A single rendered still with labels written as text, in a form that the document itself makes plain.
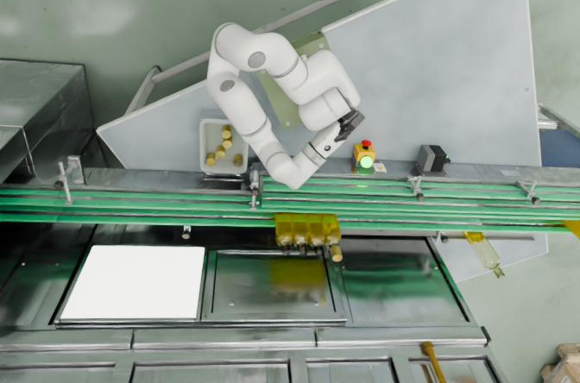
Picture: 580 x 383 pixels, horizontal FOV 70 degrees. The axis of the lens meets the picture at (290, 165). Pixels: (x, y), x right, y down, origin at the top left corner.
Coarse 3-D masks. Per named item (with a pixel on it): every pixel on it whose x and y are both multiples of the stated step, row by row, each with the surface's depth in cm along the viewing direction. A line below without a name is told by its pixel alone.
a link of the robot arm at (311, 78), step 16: (304, 64) 101; (320, 64) 100; (336, 64) 100; (288, 80) 99; (304, 80) 101; (320, 80) 101; (336, 80) 102; (288, 96) 105; (304, 96) 103; (352, 96) 107
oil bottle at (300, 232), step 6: (294, 216) 152; (300, 216) 152; (294, 222) 149; (300, 222) 150; (306, 222) 150; (294, 228) 147; (300, 228) 147; (306, 228) 147; (294, 234) 144; (300, 234) 144; (306, 234) 145; (294, 240) 144; (300, 240) 143; (306, 240) 144
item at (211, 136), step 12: (204, 120) 143; (216, 120) 144; (228, 120) 144; (204, 132) 148; (216, 132) 154; (204, 144) 150; (216, 144) 157; (240, 144) 158; (204, 156) 153; (216, 156) 160; (228, 156) 160; (204, 168) 154; (216, 168) 156; (228, 168) 157; (240, 168) 157
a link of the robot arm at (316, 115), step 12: (324, 96) 109; (336, 96) 108; (300, 108) 112; (312, 108) 110; (324, 108) 109; (336, 108) 109; (348, 108) 110; (300, 120) 113; (312, 120) 110; (324, 120) 110; (336, 120) 113
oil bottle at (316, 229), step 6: (306, 216) 154; (312, 216) 153; (318, 216) 154; (312, 222) 151; (318, 222) 151; (312, 228) 148; (318, 228) 148; (312, 234) 145; (318, 234) 145; (324, 234) 146; (312, 240) 144; (318, 240) 144; (324, 240) 145; (312, 246) 146
